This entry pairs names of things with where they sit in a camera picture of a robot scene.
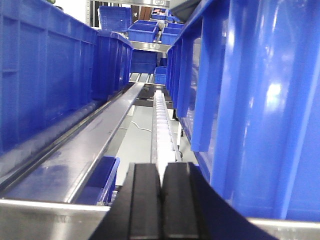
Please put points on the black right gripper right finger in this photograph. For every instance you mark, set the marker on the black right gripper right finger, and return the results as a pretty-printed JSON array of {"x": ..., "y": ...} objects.
[{"x": 192, "y": 210}]

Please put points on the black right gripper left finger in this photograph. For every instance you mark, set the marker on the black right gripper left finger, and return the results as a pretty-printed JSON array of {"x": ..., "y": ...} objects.
[{"x": 136, "y": 211}]

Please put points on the large blue bin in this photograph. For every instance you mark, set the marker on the large blue bin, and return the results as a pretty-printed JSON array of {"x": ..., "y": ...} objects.
[
  {"x": 244, "y": 78},
  {"x": 46, "y": 67}
]

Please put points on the small blue bin below shelf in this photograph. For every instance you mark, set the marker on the small blue bin below shelf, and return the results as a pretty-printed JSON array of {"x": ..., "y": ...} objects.
[{"x": 101, "y": 185}]

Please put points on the white roller track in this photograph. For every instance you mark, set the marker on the white roller track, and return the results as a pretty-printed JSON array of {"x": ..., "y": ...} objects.
[{"x": 164, "y": 148}]

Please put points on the steel shelf front beam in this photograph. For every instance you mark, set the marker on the steel shelf front beam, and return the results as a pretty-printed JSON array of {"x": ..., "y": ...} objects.
[{"x": 36, "y": 220}]

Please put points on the blue bin background shelf right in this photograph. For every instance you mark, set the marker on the blue bin background shelf right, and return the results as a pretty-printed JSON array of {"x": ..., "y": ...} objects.
[{"x": 170, "y": 33}]

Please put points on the blue bin background shelf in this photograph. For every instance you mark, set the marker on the blue bin background shelf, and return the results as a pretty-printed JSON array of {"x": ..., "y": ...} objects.
[
  {"x": 143, "y": 31},
  {"x": 170, "y": 33}
]

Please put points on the blue bin background shelf left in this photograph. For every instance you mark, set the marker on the blue bin background shelf left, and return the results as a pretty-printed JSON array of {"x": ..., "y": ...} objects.
[{"x": 143, "y": 31}]

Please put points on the tilted blue bin background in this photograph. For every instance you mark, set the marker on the tilted blue bin background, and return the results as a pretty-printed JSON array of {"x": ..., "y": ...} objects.
[{"x": 114, "y": 18}]

